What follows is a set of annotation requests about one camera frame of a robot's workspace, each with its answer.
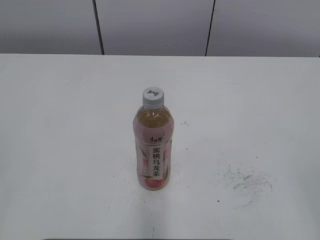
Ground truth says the grey bottle cap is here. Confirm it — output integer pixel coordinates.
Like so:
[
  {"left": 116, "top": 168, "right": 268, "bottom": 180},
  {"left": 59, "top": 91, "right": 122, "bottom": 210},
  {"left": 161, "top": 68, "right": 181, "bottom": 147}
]
[{"left": 142, "top": 87, "right": 165, "bottom": 108}]

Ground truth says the peach oolong tea bottle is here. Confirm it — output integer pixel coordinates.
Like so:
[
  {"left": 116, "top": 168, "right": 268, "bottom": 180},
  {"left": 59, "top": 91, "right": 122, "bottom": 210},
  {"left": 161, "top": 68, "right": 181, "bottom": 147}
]
[{"left": 132, "top": 96, "right": 175, "bottom": 191}]

